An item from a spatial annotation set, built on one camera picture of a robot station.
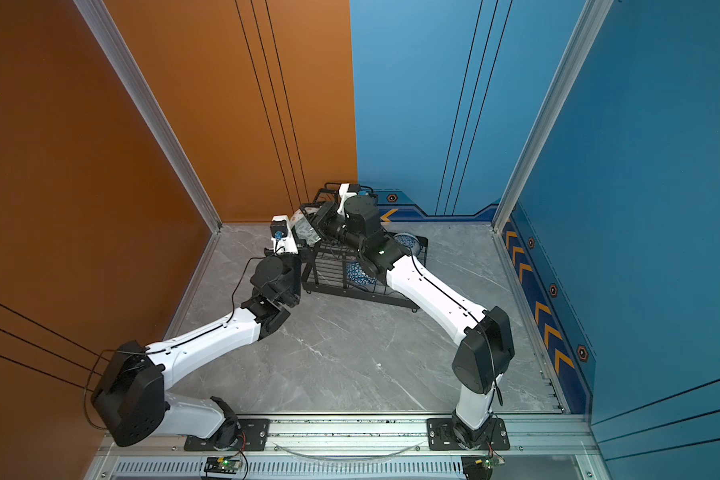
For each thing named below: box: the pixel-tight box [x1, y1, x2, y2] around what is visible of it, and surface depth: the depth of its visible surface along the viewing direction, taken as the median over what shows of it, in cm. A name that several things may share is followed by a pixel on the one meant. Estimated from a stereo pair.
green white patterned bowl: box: [290, 206, 322, 247], surface depth 71 cm
